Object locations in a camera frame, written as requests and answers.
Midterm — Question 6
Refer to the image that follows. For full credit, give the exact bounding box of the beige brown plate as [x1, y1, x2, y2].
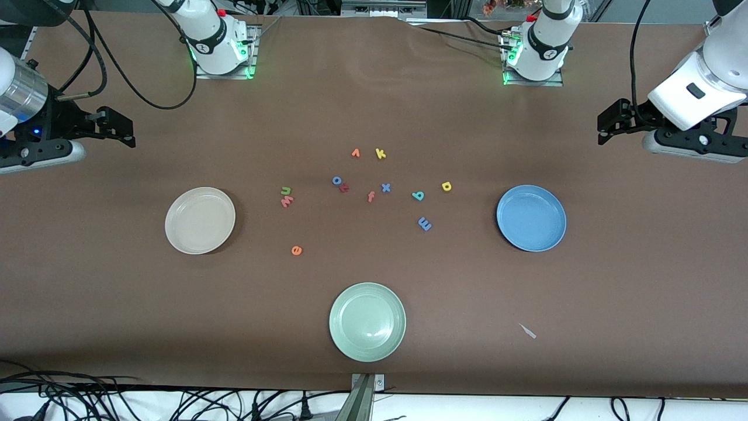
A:
[164, 187, 236, 255]

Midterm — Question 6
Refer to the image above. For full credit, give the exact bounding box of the blue plate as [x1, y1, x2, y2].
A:
[496, 185, 567, 253]

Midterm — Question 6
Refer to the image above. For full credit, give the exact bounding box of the brown table cover sheet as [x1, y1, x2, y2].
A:
[0, 9, 748, 399]

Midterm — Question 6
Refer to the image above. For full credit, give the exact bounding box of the pale green plate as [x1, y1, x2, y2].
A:
[328, 282, 407, 363]

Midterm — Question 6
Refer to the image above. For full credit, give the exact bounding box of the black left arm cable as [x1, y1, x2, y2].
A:
[628, 0, 653, 126]

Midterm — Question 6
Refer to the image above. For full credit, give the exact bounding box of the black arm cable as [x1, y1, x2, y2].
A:
[56, 0, 198, 111]
[628, 0, 653, 126]

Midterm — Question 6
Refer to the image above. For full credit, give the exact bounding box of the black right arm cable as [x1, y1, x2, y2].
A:
[56, 0, 198, 111]

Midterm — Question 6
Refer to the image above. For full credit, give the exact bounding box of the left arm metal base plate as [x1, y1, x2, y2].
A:
[501, 29, 565, 87]

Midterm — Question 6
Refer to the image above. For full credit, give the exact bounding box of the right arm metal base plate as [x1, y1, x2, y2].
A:
[196, 23, 261, 80]

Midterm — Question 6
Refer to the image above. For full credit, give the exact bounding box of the black base power cable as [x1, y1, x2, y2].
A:
[416, 25, 515, 52]

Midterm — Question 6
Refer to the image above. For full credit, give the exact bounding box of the silver metal frame piece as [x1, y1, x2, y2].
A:
[341, 0, 428, 18]

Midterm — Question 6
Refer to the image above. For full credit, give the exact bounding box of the black cable tangle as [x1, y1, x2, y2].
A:
[0, 358, 144, 421]

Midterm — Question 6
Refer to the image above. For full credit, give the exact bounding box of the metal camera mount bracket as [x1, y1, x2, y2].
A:
[336, 373, 386, 421]

